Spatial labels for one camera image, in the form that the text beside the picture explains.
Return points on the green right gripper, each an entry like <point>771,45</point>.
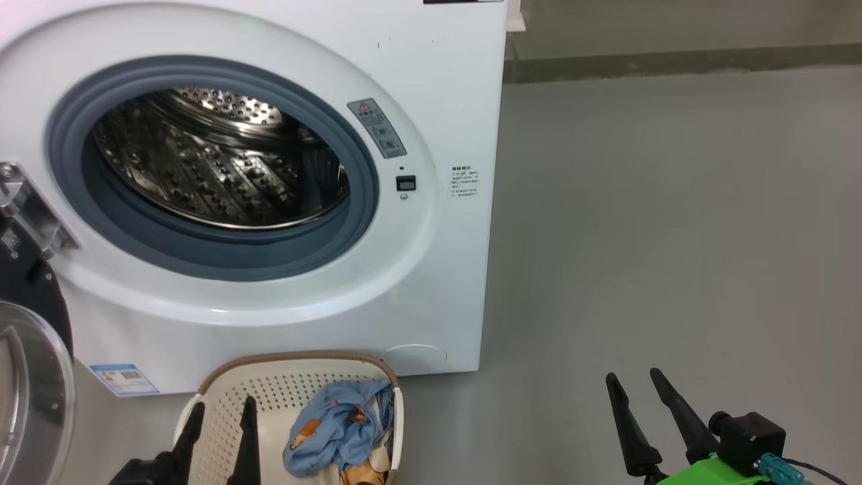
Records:
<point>707,475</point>

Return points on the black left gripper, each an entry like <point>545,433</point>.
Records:
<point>145,471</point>

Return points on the blue energy label sticker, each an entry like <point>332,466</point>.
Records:
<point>123,378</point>

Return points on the blue cartoon print garment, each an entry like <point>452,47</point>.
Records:
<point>340,424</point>

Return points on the cream perforated laundry basket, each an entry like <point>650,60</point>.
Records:
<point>269,397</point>

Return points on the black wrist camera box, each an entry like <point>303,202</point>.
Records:
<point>751,438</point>

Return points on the white washing machine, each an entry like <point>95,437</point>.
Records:
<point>431,269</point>

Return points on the dark round washing machine door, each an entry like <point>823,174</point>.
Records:
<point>30,377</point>

